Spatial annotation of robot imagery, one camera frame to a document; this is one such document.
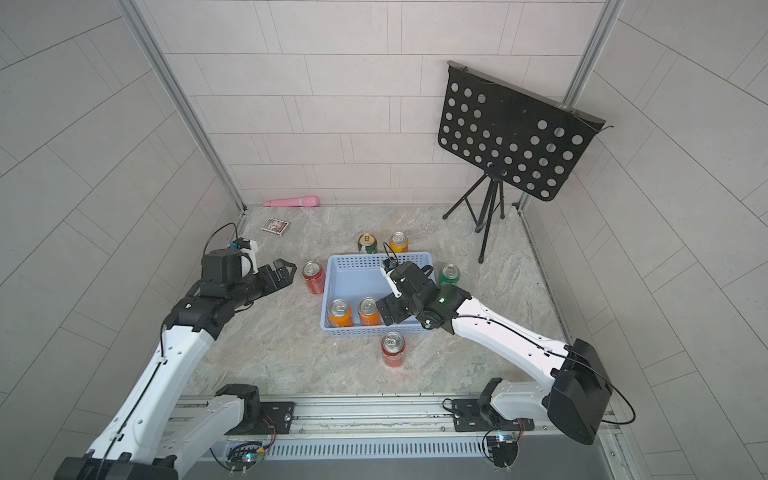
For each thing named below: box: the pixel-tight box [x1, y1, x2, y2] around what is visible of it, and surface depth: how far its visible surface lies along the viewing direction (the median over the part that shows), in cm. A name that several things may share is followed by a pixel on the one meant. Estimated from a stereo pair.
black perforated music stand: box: [438, 61, 614, 263], surface depth 77 cm
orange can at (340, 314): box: [328, 298, 354, 327], surface depth 80 cm
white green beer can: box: [358, 233, 378, 254], surface depth 96 cm
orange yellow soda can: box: [389, 231, 409, 253], surface depth 96 cm
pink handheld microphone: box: [263, 195, 320, 207], surface depth 118 cm
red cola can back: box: [302, 260, 325, 295], surface depth 89 cm
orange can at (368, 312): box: [358, 296, 383, 326], surface depth 81 cm
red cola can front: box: [381, 331, 405, 367], surface depth 75 cm
